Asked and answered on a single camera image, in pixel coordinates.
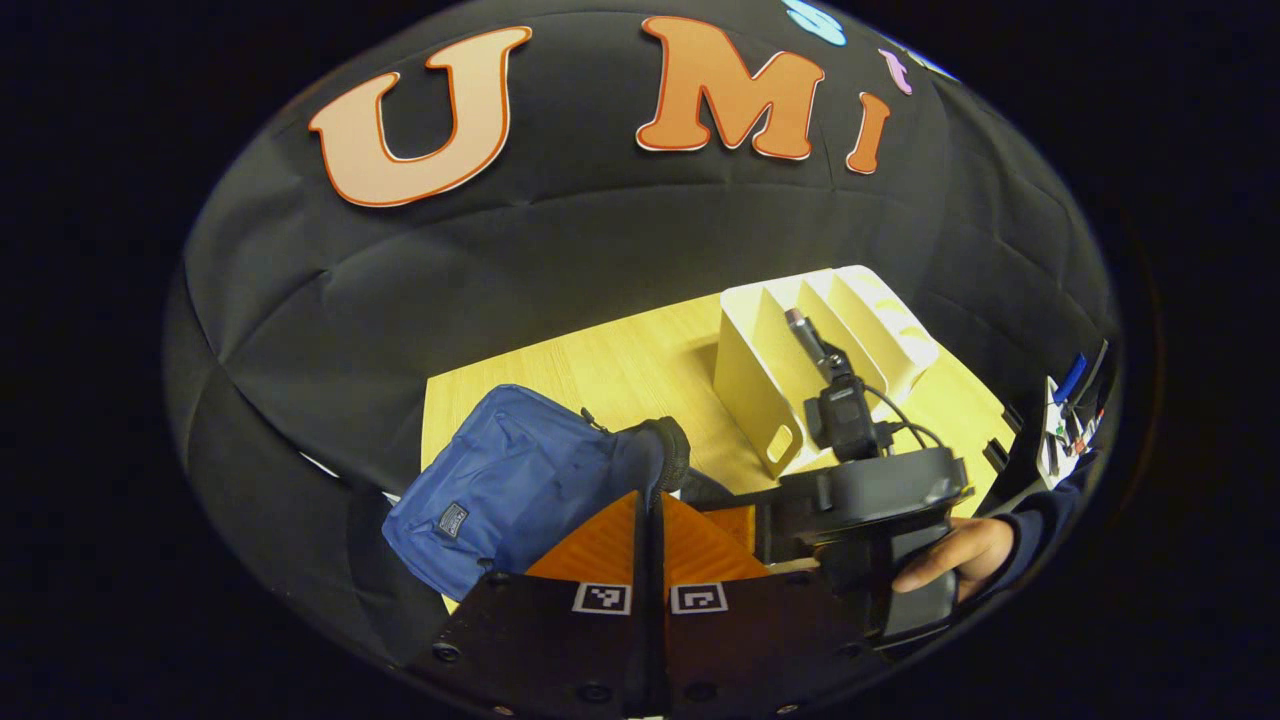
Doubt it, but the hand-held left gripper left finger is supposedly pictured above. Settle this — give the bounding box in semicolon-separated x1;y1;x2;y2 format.
430;488;653;719

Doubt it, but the cream plastic bookshelf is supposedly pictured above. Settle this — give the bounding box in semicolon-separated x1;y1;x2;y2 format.
713;265;941;479

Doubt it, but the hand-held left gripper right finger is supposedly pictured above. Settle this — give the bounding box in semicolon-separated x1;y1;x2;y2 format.
650;490;891;719

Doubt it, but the white holder with pens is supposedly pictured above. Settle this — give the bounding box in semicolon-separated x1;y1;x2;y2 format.
1035;340;1111;491

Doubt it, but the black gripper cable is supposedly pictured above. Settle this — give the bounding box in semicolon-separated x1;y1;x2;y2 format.
858;383;949;453

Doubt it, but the blue schoolbag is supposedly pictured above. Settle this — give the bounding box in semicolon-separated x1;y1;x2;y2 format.
383;385;693;603

